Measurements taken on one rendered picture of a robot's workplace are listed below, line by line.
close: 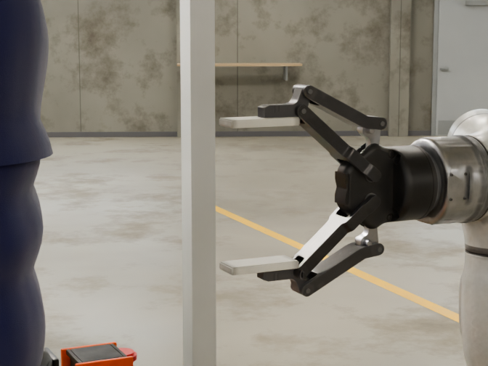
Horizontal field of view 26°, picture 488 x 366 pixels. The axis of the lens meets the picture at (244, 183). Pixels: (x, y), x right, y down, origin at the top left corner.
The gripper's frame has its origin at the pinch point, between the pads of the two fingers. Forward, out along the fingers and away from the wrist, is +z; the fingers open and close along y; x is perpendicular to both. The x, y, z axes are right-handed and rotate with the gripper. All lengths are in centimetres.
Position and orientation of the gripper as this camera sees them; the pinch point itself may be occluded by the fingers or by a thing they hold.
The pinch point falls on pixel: (236, 195)
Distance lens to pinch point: 98.0
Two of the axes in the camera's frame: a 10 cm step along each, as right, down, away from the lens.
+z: -9.1, 0.6, -4.2
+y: 0.0, 9.9, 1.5
